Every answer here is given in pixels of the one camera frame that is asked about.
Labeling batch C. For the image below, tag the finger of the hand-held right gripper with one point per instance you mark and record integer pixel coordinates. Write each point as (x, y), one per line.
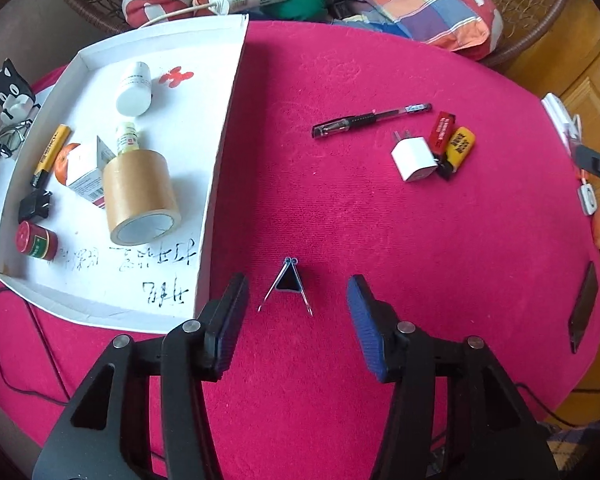
(597, 164)

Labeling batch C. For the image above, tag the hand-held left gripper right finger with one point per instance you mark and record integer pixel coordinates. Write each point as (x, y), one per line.
(367, 330)

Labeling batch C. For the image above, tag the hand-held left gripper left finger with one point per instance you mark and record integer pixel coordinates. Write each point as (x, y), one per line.
(228, 320)

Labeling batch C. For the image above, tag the blue binder clip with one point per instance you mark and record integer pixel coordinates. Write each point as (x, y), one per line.
(287, 284)

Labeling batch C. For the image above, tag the white cardboard box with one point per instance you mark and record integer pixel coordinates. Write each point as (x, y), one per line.
(190, 125)

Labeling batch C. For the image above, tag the red white medicine box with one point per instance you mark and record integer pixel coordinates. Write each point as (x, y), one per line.
(87, 175)

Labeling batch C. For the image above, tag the white eye drop bottle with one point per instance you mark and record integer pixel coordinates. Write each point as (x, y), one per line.
(127, 139)

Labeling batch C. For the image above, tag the black charger plug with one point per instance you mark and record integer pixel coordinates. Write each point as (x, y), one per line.
(35, 206)

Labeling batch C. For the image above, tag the orange tangerine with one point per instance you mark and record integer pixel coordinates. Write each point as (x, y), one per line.
(62, 165)

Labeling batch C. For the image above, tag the yellow lighter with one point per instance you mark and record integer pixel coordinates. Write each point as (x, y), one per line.
(460, 147)
(50, 155)

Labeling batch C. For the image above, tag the white pill bottle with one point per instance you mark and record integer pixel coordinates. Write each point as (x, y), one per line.
(134, 89)

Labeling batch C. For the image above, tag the white plastic case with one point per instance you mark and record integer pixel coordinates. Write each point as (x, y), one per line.
(560, 117)

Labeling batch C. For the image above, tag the magenta tablecloth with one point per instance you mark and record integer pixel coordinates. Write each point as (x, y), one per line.
(380, 235)

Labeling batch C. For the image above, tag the black smartphone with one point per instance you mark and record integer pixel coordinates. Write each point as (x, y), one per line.
(584, 310)

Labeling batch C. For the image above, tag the brown tape roll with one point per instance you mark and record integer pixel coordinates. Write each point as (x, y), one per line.
(140, 195)

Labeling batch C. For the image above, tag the red lighter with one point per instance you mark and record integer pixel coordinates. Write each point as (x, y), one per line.
(442, 132)

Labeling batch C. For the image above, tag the white charger plug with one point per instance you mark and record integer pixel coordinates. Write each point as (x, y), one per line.
(414, 160)

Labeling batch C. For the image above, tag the wicker chair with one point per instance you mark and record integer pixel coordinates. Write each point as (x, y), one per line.
(530, 0)

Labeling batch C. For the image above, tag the small red green jar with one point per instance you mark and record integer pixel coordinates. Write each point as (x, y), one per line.
(37, 241)

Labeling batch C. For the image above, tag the black gel pen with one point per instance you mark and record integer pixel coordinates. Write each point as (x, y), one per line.
(360, 121)

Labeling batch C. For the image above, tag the plaid blanket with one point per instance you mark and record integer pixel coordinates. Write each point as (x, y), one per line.
(562, 455)

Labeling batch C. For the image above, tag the patchwork checked cushion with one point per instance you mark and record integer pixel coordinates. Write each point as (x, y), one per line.
(425, 5)

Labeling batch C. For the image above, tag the black eyeglasses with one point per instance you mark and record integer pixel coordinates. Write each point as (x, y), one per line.
(7, 137)

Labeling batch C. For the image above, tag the black white cat figure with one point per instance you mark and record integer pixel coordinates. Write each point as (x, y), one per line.
(10, 87)

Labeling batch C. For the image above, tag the green cloth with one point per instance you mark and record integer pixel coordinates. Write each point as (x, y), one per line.
(300, 7)

